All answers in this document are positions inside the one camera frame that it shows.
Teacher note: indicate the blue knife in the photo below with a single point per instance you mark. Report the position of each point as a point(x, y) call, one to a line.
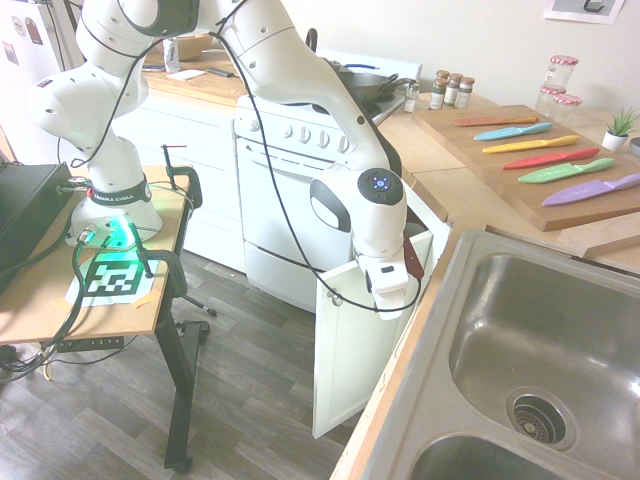
point(505, 133)

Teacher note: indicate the white container inside cabinet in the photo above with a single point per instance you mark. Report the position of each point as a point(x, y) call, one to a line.
point(414, 229)

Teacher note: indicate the wooden table black legs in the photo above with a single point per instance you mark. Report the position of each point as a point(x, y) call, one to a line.
point(35, 310)

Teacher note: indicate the white drink can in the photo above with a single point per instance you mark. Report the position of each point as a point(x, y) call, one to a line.
point(171, 55)

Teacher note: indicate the purple knife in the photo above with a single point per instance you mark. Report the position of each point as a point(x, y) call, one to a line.
point(585, 192)

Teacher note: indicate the paper poster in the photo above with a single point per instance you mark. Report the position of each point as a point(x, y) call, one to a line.
point(565, 10)

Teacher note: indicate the white corner cabinet frame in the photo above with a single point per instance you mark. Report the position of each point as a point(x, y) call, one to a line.
point(440, 235)

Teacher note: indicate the wooden fruit bowl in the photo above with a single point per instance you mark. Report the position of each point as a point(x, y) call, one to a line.
point(192, 46)

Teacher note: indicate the black wok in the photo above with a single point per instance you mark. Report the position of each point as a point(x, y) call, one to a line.
point(367, 85)

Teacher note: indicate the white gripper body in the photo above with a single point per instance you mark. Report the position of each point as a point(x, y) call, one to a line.
point(390, 290)

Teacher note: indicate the white refrigerator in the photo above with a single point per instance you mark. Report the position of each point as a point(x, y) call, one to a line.
point(30, 60)

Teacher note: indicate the black remote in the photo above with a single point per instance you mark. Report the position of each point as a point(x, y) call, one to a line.
point(220, 73)

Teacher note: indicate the dark red wrist mount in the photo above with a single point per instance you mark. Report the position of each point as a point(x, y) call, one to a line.
point(414, 257)

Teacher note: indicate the small potted green plant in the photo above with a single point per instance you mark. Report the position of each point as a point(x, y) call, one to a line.
point(615, 137)

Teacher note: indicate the dark rectangular fridge magnet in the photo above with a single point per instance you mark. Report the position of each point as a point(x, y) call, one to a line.
point(9, 52)

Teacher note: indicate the black control box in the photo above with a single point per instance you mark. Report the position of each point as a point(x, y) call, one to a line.
point(25, 205)

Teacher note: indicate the metal sink drain strainer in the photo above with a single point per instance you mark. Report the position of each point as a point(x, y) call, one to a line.
point(540, 419)

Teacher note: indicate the white gas stove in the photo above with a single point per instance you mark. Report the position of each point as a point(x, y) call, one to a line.
point(280, 220)

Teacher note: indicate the smartphone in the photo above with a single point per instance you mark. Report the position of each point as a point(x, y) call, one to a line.
point(152, 68)

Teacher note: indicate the spice jar brown lid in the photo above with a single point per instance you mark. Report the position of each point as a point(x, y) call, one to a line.
point(452, 90)
point(437, 95)
point(465, 94)

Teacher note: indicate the black clamp red tip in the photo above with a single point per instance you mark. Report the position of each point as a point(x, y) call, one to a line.
point(192, 185)

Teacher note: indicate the tall glass jar checkered lid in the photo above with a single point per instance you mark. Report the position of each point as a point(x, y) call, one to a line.
point(561, 72)

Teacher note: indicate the round metal door knob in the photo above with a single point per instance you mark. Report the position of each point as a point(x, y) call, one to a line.
point(336, 299)

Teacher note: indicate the glass salt shaker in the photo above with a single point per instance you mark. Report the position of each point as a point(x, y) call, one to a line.
point(411, 97)

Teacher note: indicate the white lower kitchen cabinets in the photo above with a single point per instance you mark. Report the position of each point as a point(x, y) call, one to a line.
point(190, 150)

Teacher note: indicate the large wooden cutting board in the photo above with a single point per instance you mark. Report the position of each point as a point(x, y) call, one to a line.
point(470, 145)

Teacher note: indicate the dark arched fridge magnet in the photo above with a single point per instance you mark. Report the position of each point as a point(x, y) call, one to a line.
point(32, 31)

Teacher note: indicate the printed black white tag sheet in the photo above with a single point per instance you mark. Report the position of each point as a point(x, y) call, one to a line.
point(112, 280)

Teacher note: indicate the red knife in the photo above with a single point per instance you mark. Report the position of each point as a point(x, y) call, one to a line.
point(545, 159)

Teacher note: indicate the white cabinet door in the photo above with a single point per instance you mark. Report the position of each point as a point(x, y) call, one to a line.
point(350, 360)

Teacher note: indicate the white notepad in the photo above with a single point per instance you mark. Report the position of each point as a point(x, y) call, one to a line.
point(186, 75)

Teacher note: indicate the green knife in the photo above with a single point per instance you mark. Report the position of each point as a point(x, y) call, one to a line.
point(560, 172)

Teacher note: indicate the yellow knife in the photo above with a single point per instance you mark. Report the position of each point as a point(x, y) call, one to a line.
point(525, 145)

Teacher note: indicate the grey bowl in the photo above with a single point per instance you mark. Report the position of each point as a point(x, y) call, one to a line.
point(635, 147)

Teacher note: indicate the narrow wooden board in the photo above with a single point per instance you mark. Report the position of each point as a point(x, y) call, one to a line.
point(600, 235)

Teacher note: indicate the orange knife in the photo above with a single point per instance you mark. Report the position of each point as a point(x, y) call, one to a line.
point(490, 121)

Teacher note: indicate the stainless steel double sink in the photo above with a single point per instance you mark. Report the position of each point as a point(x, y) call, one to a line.
point(500, 300)

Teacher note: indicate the round fridge magnet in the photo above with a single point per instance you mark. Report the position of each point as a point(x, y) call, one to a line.
point(18, 25)

